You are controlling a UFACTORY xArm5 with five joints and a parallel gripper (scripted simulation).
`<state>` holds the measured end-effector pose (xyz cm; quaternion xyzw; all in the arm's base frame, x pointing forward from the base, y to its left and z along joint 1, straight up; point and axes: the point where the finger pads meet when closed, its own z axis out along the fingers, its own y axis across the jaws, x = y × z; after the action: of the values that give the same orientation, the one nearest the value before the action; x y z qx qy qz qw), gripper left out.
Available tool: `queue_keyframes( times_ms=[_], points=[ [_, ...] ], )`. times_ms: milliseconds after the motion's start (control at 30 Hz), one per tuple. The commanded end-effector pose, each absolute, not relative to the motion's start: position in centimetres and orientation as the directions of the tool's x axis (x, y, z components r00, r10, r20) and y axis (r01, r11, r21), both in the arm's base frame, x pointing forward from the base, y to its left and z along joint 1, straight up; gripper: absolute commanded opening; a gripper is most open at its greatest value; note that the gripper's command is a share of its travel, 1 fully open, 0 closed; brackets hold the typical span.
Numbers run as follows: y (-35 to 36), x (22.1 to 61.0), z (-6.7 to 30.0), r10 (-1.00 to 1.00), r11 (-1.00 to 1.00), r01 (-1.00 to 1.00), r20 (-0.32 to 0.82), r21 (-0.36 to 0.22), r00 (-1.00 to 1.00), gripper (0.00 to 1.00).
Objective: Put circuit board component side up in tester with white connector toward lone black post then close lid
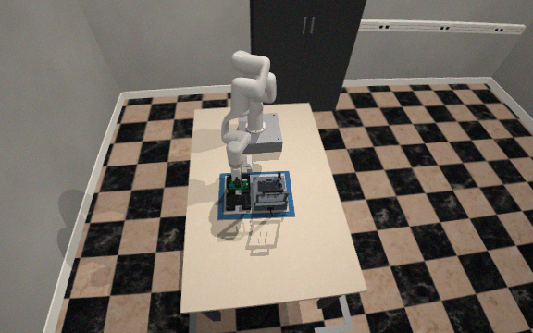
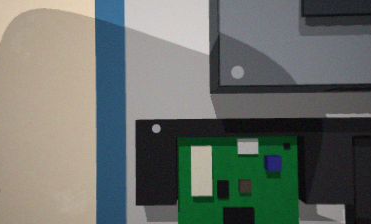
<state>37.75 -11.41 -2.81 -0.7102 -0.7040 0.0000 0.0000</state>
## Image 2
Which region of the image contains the green circuit board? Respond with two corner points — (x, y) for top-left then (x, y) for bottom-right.
(177, 136), (299, 224)

